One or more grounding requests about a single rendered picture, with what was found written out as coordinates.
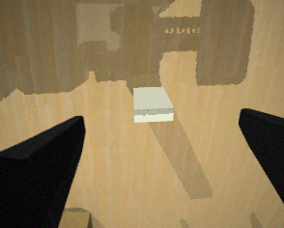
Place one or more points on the pale grey domino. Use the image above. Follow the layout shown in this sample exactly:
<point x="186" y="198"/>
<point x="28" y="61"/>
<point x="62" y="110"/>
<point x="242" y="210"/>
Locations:
<point x="151" y="104"/>

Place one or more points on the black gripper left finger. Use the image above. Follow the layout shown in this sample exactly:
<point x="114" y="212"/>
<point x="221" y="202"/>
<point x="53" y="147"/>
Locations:
<point x="36" y="176"/>

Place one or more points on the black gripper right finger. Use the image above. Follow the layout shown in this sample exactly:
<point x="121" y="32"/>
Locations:
<point x="264" y="134"/>

